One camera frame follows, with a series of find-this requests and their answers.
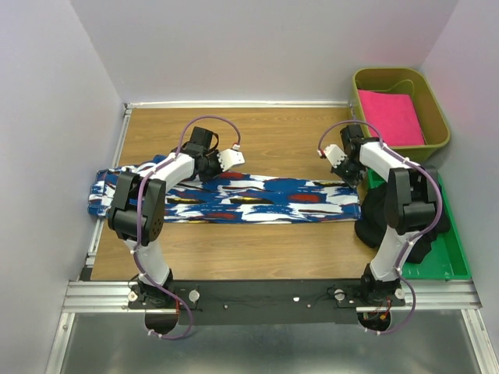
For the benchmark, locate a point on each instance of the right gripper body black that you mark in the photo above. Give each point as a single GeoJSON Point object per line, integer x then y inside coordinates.
{"type": "Point", "coordinates": [351, 172]}

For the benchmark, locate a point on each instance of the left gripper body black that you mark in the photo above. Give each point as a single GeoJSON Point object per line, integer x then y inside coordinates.
{"type": "Point", "coordinates": [211, 167]}

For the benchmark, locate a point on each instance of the blue white red patterned pants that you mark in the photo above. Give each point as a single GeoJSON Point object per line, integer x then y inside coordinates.
{"type": "Point", "coordinates": [239, 198]}

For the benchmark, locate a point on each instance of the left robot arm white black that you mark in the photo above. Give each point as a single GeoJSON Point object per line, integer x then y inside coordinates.
{"type": "Point", "coordinates": [137, 210]}

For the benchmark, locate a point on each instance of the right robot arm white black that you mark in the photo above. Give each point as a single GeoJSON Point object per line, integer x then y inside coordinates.
{"type": "Point", "coordinates": [412, 204]}

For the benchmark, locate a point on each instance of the black garment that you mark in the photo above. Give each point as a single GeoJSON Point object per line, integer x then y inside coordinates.
{"type": "Point", "coordinates": [371, 227]}

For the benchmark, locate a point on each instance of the pink folded cloth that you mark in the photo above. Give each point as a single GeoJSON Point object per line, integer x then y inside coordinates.
{"type": "Point", "coordinates": [394, 115]}

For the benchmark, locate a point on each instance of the olive green plastic bin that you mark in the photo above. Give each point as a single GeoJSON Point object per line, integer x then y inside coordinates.
{"type": "Point", "coordinates": [411, 82]}

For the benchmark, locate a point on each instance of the green plastic tray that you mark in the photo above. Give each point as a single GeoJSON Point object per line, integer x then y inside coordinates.
{"type": "Point", "coordinates": [446, 260]}

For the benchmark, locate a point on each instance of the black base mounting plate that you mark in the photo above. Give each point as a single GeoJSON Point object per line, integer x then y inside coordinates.
{"type": "Point", "coordinates": [272, 302]}

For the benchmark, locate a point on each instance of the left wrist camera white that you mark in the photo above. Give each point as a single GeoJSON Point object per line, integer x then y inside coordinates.
{"type": "Point", "coordinates": [230, 158]}

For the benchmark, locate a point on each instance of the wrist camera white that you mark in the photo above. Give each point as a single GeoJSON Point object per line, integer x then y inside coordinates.
{"type": "Point", "coordinates": [230, 158]}
{"type": "Point", "coordinates": [334, 154]}

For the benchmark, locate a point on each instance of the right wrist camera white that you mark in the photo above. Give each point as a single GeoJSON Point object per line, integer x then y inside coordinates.
{"type": "Point", "coordinates": [334, 154]}

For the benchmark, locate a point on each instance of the aluminium frame rail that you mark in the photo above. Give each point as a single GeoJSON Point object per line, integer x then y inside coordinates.
{"type": "Point", "coordinates": [97, 333]}

